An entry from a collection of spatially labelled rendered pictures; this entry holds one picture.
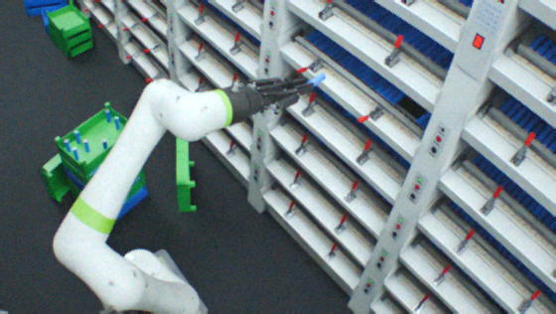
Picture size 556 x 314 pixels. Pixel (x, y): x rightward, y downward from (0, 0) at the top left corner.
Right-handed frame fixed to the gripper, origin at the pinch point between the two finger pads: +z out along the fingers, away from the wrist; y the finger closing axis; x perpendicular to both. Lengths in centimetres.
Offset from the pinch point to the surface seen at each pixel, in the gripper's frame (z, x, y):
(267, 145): 30, 56, 31
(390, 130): 22.9, 8.1, -18.9
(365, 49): 18.7, -11.1, -3.5
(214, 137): 38, 86, 71
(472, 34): 12.8, -34.1, -32.6
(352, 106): 21.3, 9.0, -4.8
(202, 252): 5, 107, 28
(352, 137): 30.7, 25.3, -3.6
